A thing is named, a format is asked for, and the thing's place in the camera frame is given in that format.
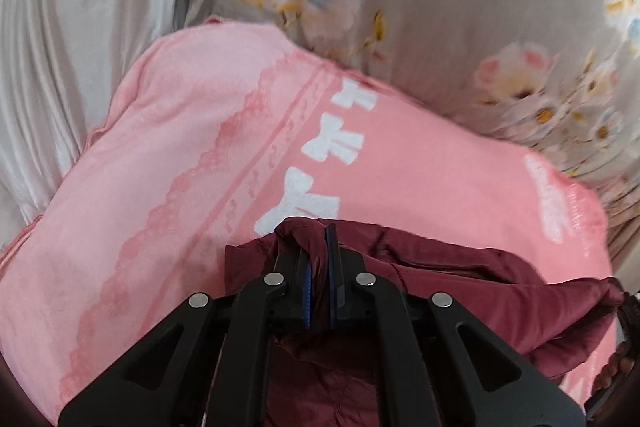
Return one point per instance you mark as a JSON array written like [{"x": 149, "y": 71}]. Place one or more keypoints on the white satin cloth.
[{"x": 75, "y": 32}]

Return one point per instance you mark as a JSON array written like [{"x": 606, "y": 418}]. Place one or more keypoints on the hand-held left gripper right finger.
[{"x": 334, "y": 287}]

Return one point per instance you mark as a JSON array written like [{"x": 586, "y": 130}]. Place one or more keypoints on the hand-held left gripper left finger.
[{"x": 306, "y": 287}]

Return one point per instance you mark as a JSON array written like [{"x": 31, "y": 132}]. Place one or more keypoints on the person's right hand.
[{"x": 614, "y": 369}]

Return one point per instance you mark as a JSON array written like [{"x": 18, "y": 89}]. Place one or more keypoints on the grey floral quilt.
[{"x": 425, "y": 7}]

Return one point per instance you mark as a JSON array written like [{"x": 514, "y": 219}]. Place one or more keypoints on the pink printed blanket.
[{"x": 175, "y": 157}]

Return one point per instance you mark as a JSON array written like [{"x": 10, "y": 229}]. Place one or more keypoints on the maroon puffer jacket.
[{"x": 475, "y": 297}]

